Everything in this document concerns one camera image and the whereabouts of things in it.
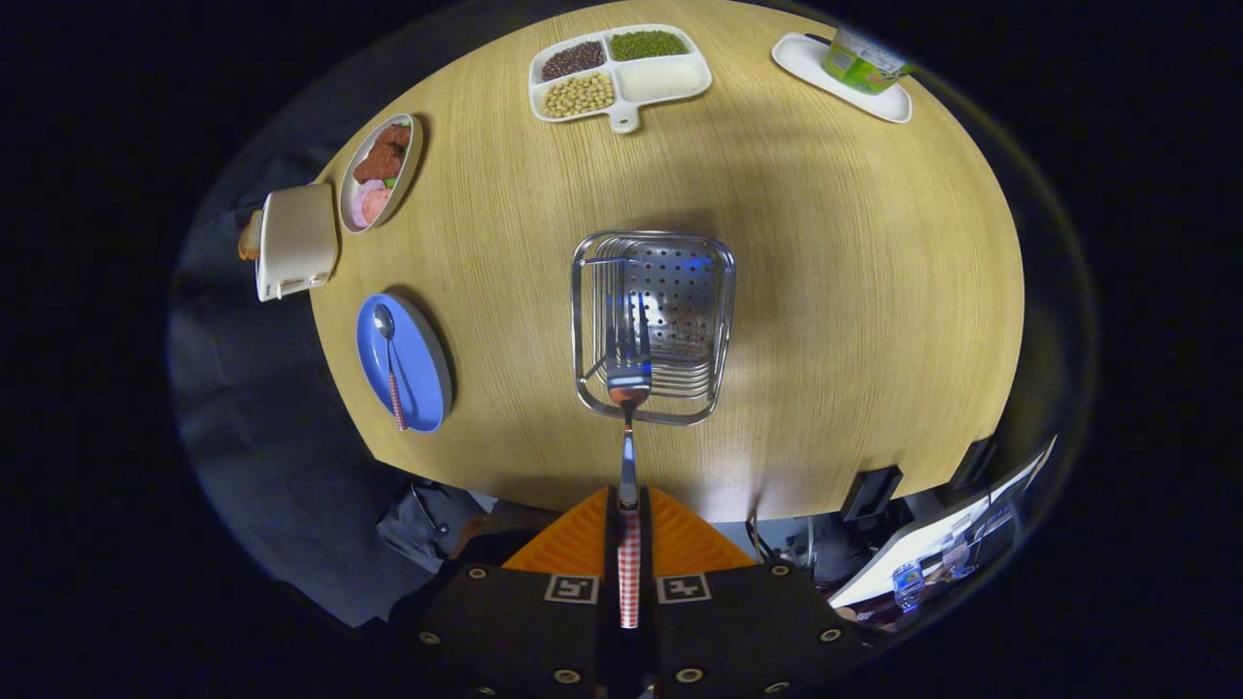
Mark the white desk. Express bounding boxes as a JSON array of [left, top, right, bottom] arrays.
[[827, 437, 1059, 611]]

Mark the white divided tray of beans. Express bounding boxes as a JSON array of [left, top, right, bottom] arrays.
[[528, 24, 714, 135]]

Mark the grey cloth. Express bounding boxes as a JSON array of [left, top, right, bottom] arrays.
[[377, 481, 496, 574]]

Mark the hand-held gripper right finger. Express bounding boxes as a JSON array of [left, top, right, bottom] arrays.
[[639, 485, 865, 699]]

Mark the blue round plate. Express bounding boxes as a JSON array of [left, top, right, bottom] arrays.
[[356, 293, 454, 434]]

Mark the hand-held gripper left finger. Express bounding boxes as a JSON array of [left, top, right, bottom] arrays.
[[420, 485, 622, 699]]

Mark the oval plate with meat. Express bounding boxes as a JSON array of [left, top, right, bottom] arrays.
[[338, 114, 424, 234]]

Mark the small white plate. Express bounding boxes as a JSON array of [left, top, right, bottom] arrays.
[[772, 32, 914, 124]]

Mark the green labelled can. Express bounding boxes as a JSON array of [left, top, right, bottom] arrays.
[[823, 26, 916, 96]]

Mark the fork with red checked handle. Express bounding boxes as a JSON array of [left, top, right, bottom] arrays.
[[605, 289, 655, 630]]

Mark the perforated metal basket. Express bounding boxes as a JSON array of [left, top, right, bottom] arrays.
[[571, 230, 737, 427]]

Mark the cream white toaster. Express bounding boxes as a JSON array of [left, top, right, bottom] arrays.
[[255, 183, 341, 303]]

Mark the black table leg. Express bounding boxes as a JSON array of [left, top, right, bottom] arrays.
[[952, 437, 1001, 491], [841, 466, 904, 522]]

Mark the spoon with red checked handle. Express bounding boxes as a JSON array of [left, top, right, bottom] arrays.
[[373, 304, 410, 432]]

